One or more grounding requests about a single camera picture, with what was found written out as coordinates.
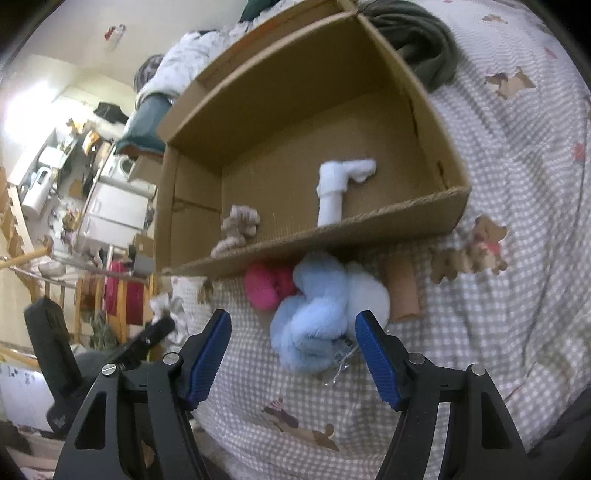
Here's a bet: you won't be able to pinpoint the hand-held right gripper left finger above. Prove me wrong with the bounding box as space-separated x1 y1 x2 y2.
53 308 232 480

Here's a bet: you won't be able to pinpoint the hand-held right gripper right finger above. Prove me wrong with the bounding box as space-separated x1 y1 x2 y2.
355 310 532 480

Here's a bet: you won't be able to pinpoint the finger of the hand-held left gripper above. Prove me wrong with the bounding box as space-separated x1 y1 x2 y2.
115 316 177 370

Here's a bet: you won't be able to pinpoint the white grey patterned sock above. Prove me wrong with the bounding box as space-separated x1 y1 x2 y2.
150 295 191 345

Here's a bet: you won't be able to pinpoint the white fluffy sock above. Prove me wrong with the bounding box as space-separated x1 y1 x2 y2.
344 261 392 334

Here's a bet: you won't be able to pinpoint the tan sock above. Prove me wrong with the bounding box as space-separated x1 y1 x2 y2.
382 256 423 323

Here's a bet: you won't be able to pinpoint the light blue fluffy sock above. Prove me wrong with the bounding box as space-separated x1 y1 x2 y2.
269 251 359 374

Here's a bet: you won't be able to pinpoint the pink sock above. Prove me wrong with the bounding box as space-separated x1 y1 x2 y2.
244 263 299 311

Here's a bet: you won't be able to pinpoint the beige sock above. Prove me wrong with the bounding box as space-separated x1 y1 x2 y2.
211 204 262 258

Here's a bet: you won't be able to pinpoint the brown cardboard box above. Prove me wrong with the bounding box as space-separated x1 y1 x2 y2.
154 0 472 280

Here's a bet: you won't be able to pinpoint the red suitcase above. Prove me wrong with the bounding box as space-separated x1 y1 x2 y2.
104 260 145 326

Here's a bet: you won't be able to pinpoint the white cabinet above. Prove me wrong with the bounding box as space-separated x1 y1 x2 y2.
78 178 149 251

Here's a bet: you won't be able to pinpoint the person's grey pants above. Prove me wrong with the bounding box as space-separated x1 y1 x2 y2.
526 406 591 480

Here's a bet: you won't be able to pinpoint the teal mattress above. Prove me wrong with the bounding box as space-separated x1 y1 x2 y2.
115 91 179 156

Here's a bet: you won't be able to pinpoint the black hanging bag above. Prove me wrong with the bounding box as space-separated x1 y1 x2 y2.
93 103 129 126

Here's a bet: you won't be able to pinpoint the grey striped fluffy pillow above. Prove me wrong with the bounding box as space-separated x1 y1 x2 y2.
133 54 163 91

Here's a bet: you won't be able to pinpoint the dark green cloth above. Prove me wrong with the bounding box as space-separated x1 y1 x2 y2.
360 0 460 93

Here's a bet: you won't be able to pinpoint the dark teal cushion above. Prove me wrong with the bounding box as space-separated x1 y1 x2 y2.
240 0 297 22

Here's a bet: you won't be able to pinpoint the red white wall hook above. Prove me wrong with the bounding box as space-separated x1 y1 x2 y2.
103 24 128 51

